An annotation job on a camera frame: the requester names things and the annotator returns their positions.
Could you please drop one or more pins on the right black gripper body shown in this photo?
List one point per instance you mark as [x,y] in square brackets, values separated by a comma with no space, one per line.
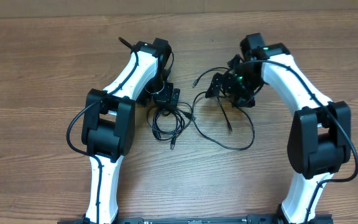
[221,82]

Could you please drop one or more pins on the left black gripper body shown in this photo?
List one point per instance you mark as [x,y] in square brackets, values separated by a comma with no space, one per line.
[165,96]

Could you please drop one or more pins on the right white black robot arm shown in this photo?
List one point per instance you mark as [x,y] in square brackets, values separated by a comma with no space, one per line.
[319,146]

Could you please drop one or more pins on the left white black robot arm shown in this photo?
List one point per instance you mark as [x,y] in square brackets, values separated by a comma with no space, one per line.
[109,123]

